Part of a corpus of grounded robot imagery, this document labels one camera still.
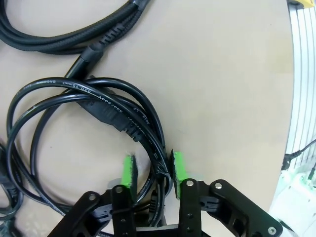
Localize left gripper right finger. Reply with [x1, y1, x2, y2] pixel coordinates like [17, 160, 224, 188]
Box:
[169, 149, 283, 237]

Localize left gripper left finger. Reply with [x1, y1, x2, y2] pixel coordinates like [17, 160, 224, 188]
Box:
[46, 153, 138, 237]

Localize black power cable white print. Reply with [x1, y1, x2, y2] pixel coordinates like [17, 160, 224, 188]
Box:
[6, 78, 173, 229]

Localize black braided cable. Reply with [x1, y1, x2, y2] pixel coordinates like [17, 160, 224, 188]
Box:
[0, 0, 154, 81]

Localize thin black camera cable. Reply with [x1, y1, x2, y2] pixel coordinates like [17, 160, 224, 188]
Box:
[282, 139, 316, 172]

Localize aluminium profile rail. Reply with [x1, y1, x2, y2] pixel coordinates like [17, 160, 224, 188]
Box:
[287, 0, 316, 173]

